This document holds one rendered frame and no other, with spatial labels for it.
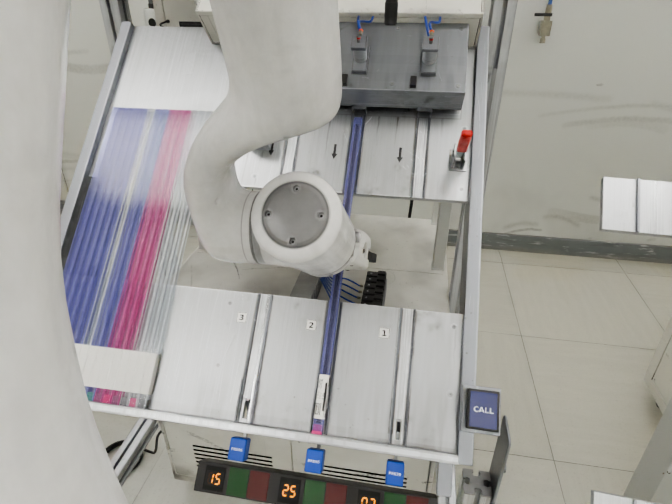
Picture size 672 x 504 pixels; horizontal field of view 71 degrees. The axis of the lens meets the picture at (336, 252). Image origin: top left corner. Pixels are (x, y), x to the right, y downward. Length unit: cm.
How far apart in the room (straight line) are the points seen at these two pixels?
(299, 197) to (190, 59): 62
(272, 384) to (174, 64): 62
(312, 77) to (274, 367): 47
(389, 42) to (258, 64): 52
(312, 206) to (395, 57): 46
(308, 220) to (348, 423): 37
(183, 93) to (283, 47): 63
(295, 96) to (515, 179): 228
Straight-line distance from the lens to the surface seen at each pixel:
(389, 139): 82
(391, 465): 69
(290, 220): 42
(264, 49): 34
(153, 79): 100
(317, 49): 35
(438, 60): 83
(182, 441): 138
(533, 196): 264
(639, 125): 265
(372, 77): 81
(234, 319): 75
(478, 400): 66
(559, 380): 198
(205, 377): 75
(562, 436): 179
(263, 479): 74
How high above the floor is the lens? 127
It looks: 30 degrees down
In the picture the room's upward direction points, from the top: straight up
